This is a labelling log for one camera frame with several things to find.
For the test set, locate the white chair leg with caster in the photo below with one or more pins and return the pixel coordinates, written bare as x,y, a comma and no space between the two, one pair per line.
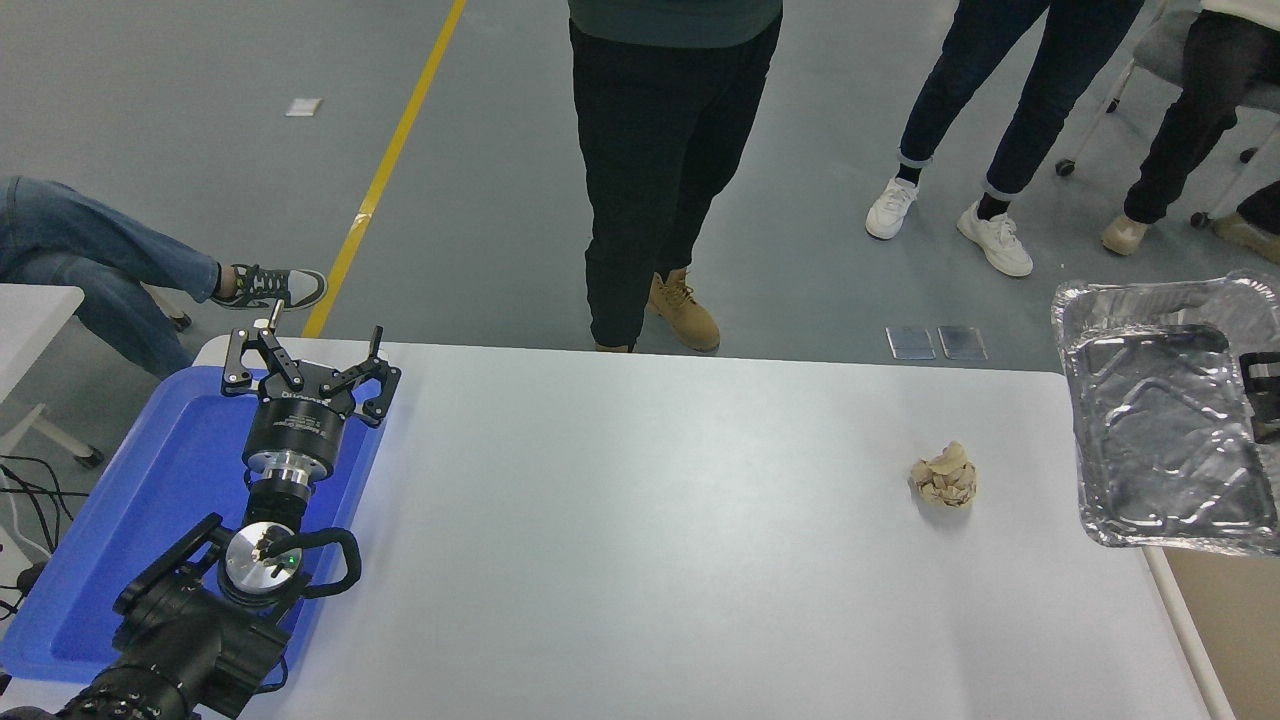
178,318

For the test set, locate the blue plastic tray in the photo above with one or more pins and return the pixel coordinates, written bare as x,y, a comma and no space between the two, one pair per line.
150,480

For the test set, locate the crumpled tan paper ball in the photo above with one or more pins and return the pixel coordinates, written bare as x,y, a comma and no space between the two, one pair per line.
944,478

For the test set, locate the large pale dustbin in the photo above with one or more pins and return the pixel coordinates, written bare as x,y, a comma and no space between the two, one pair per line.
1235,630

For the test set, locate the clear floor plate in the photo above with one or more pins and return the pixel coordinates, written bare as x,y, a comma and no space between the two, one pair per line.
912,343
963,343

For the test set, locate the black plug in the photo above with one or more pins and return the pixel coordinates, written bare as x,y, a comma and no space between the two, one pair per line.
30,578

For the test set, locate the grey wheeled chair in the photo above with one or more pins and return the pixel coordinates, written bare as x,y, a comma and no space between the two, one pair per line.
1160,45

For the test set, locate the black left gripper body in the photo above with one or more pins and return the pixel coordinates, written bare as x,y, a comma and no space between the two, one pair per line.
300,430

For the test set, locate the standing person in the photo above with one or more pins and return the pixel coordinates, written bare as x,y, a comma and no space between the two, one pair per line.
1040,90
650,150

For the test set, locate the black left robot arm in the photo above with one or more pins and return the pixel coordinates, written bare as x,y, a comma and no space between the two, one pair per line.
180,640

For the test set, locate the white side table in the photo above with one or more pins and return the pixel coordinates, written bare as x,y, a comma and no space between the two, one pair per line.
30,320

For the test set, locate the silver foil plate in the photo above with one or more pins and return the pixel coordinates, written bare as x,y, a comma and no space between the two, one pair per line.
1160,430

